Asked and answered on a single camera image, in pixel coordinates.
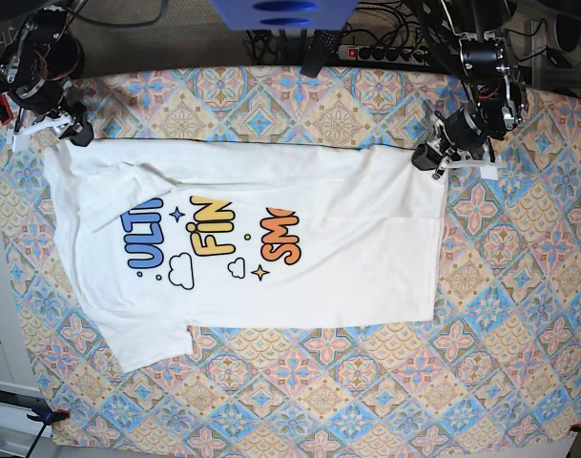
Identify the blue orange clamp lower left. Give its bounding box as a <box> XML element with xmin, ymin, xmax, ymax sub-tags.
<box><xmin>26</xmin><ymin>407</ymin><xmax>71</xmax><ymax>458</ymax></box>

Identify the patterned tablecloth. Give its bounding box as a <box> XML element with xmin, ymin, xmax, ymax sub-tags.
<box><xmin>0</xmin><ymin>92</ymin><xmax>581</xmax><ymax>457</ymax></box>

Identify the white cabinet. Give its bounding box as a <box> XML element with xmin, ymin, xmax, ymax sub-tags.
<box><xmin>0</xmin><ymin>222</ymin><xmax>47</xmax><ymax>452</ymax></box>

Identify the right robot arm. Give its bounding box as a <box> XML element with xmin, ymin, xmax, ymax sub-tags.
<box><xmin>0</xmin><ymin>5</ymin><xmax>94</xmax><ymax>151</ymax></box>

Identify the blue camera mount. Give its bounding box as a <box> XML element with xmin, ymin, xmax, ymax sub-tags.
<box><xmin>211</xmin><ymin>0</ymin><xmax>358</xmax><ymax>31</ymax></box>

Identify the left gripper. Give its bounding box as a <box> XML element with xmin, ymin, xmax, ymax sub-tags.
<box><xmin>411</xmin><ymin>107</ymin><xmax>505</xmax><ymax>181</ymax></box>

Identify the black power strip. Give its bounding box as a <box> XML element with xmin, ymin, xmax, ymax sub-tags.
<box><xmin>337</xmin><ymin>44</ymin><xmax>429</xmax><ymax>65</ymax></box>

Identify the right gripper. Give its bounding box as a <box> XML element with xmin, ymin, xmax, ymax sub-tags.
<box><xmin>8</xmin><ymin>80</ymin><xmax>93</xmax><ymax>153</ymax></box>

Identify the white printed T-shirt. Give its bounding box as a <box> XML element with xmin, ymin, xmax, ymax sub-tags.
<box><xmin>42</xmin><ymin>139</ymin><xmax>446</xmax><ymax>372</ymax></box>

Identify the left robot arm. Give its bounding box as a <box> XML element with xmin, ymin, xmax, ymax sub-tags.
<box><xmin>406</xmin><ymin>1</ymin><xmax>529</xmax><ymax>180</ymax></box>

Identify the black brush-like bracket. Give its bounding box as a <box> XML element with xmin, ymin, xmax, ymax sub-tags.
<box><xmin>301</xmin><ymin>30</ymin><xmax>342</xmax><ymax>78</ymax></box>

